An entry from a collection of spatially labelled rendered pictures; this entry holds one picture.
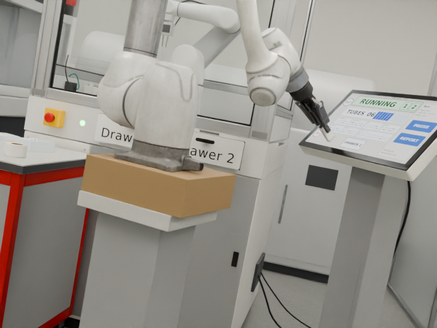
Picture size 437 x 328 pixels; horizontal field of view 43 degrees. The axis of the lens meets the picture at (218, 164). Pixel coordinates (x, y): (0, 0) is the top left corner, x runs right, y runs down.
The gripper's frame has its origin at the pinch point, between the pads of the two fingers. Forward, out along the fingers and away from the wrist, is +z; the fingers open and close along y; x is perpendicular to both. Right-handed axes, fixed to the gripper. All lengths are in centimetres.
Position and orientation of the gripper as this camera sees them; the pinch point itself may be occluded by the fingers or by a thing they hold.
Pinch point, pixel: (326, 131)
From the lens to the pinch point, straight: 194.9
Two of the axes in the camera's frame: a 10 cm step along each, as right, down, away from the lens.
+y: -4.7, -1.7, 8.7
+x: -7.0, 6.8, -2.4
